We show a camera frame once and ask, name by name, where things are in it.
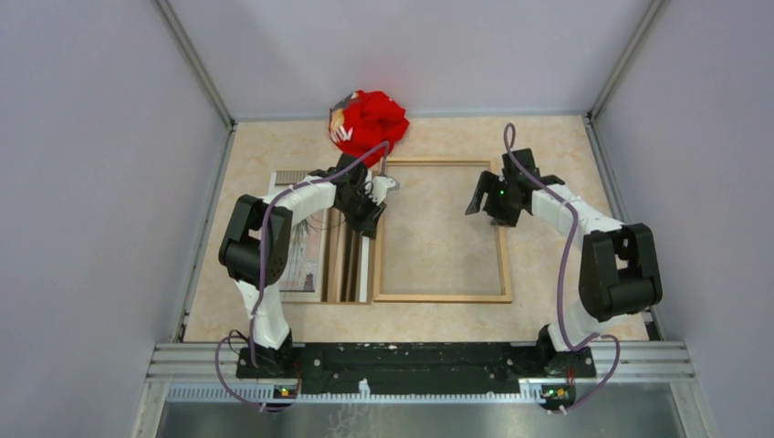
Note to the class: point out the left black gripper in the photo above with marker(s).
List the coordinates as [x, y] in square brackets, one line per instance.
[360, 224]

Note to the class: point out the right controller board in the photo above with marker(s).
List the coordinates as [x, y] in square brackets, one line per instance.
[558, 394]

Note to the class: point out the red crumpled cloth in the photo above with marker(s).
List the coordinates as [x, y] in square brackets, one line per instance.
[365, 119]

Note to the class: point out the left controller board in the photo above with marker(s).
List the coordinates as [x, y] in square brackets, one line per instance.
[285, 392]

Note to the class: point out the wooden picture frame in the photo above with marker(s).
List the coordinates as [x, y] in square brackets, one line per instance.
[427, 249]

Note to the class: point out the photo with glass sheet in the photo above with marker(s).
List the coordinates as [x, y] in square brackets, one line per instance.
[325, 258]

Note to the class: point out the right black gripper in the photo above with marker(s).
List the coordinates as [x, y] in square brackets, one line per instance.
[486, 182]

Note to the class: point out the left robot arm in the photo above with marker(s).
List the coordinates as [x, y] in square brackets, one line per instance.
[255, 247]

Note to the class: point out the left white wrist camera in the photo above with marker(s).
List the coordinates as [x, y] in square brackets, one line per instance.
[381, 186]

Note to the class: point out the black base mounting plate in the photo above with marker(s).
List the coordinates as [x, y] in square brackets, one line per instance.
[430, 368]

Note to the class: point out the controller board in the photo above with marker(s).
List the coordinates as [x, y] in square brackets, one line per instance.
[285, 392]
[558, 394]

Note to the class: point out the aluminium rail front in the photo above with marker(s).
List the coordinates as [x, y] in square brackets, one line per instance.
[198, 371]

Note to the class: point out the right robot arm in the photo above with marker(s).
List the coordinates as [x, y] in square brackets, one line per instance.
[608, 269]

